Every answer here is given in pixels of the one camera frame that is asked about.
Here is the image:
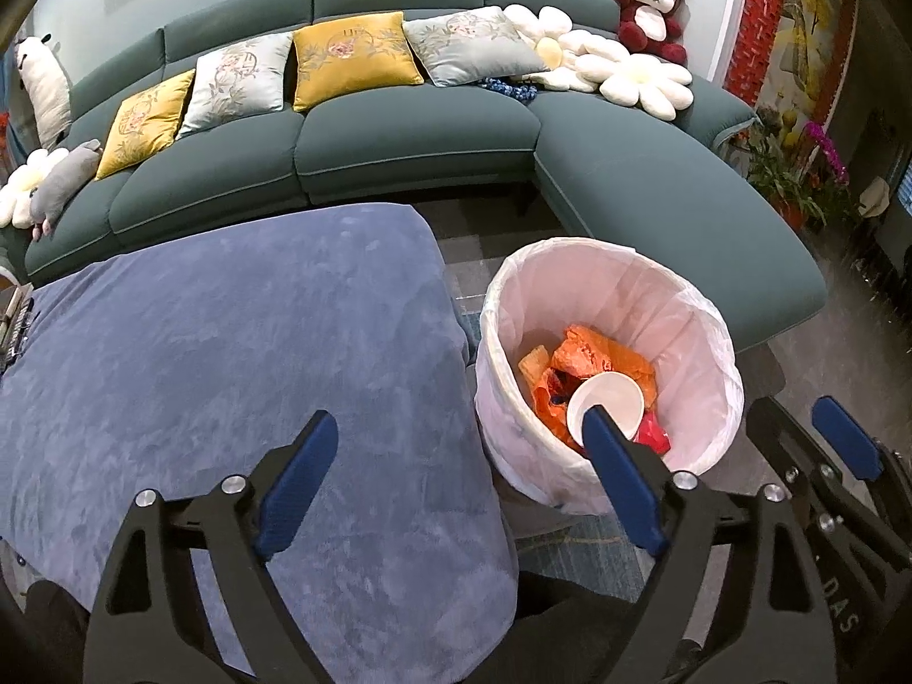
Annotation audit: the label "red plush teddy bear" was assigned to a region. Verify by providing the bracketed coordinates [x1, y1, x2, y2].
[609, 0, 691, 67]

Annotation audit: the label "metal hinged object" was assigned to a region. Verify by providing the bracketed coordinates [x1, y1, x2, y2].
[0, 285, 36, 375]

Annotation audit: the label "red plastic bag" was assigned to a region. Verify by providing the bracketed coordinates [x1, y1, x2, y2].
[633, 409, 672, 455]

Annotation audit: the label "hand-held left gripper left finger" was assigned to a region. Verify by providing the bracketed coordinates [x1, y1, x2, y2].
[84, 409, 339, 684]

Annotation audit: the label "white plush animal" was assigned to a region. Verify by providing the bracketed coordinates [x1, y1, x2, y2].
[14, 34, 74, 150]

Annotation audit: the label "white flower cushion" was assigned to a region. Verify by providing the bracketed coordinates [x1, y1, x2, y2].
[0, 148, 68, 229]
[598, 57, 695, 121]
[504, 6, 632, 93]

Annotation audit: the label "trash bin with white liner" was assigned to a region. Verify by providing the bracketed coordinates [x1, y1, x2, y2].
[474, 235, 746, 518]

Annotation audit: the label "pale grey embroidered cushion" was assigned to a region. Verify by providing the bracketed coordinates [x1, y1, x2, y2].
[177, 32, 295, 140]
[402, 6, 551, 88]

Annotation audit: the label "red and white paper cup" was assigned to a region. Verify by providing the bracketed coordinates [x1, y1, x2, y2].
[566, 370, 646, 446]

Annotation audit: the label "red wall decoration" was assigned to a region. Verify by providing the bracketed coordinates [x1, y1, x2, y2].
[725, 0, 791, 111]

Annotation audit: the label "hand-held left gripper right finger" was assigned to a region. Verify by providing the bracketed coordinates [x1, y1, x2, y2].
[580, 402, 828, 684]

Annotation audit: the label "white rounded object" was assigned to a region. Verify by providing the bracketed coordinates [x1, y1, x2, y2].
[858, 174, 891, 222]

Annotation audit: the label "teal floor rug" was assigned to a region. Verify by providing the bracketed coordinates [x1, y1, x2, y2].
[513, 509, 653, 585]

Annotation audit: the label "orange plastic bag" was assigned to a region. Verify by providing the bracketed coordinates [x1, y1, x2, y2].
[534, 325, 660, 443]

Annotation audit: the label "potted flowering plants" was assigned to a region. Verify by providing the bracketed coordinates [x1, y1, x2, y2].
[741, 107, 852, 233]

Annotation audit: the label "wall painting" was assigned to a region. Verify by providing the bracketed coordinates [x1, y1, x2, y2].
[773, 0, 860, 136]

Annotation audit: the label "blue plush blanket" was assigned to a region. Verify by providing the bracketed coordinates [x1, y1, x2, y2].
[0, 203, 521, 684]

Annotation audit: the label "green curved sofa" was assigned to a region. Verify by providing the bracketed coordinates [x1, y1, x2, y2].
[25, 0, 828, 353]

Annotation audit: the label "yellow embroidered cushion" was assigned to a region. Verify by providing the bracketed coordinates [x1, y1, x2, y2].
[292, 10, 426, 113]
[95, 70, 197, 181]

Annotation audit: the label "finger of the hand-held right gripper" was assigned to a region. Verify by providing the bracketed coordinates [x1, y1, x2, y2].
[748, 397, 845, 521]
[812, 395, 909, 514]

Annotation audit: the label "grey plush animal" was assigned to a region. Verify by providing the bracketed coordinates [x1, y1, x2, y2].
[28, 139, 102, 239]

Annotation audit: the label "blue beaded item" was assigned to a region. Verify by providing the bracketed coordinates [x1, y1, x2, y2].
[476, 75, 539, 104]

